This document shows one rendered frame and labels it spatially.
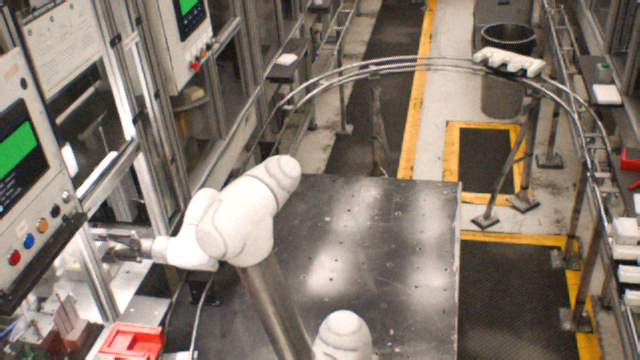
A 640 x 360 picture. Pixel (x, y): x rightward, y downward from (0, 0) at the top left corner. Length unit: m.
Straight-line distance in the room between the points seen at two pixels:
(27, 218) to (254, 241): 0.56
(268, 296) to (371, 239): 1.05
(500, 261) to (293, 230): 1.31
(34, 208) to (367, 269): 1.28
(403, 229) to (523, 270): 1.04
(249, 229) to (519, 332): 1.95
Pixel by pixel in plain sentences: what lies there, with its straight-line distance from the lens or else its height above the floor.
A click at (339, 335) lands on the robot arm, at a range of 1.84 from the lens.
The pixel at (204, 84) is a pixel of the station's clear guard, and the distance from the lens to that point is 2.65.
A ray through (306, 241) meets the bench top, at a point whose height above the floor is 0.68.
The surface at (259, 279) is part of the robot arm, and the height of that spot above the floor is 1.29.
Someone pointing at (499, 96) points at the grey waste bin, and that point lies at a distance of 4.66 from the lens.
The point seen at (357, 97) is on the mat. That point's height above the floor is 0.01.
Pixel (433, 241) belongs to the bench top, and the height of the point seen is 0.68.
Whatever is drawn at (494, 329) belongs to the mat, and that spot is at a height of 0.01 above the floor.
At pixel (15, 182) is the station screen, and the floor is 1.59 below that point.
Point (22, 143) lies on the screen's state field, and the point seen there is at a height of 1.65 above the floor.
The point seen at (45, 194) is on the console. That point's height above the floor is 1.48.
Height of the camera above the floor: 2.34
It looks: 35 degrees down
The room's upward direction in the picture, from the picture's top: 5 degrees counter-clockwise
